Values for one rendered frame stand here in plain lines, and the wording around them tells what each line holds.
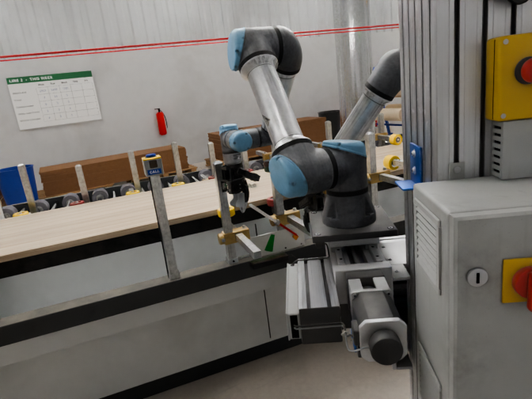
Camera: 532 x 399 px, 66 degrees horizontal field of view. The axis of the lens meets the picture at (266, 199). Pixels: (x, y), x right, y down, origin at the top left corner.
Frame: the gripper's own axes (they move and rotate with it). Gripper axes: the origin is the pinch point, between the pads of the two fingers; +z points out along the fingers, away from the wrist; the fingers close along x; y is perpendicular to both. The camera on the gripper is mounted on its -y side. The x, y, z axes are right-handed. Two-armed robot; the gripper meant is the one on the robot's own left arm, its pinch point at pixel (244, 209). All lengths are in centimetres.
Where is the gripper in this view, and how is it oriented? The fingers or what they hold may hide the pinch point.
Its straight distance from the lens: 171.5
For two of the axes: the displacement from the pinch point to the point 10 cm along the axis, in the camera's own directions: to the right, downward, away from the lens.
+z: 1.2, 9.6, 2.6
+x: 6.5, 1.3, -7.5
